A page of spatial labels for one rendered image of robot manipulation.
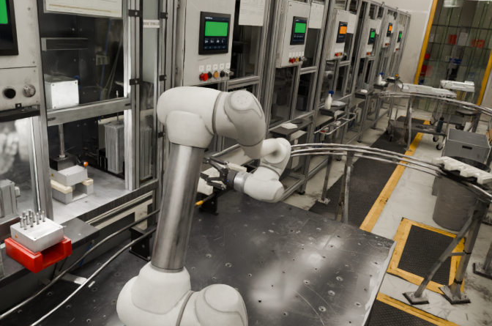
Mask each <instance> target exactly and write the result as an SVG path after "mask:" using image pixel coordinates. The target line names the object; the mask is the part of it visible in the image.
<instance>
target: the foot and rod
mask: <svg viewBox="0 0 492 326"><path fill-rule="evenodd" d="M57 127H58V137H59V155H55V156H52V157H49V166H50V168H52V169H54V170H56V171H61V170H64V169H66V168H70V167H73V166H76V156H75V155H72V154H70V153H68V152H65V153H64V133H63V123H62V124H59V125H57Z"/></svg>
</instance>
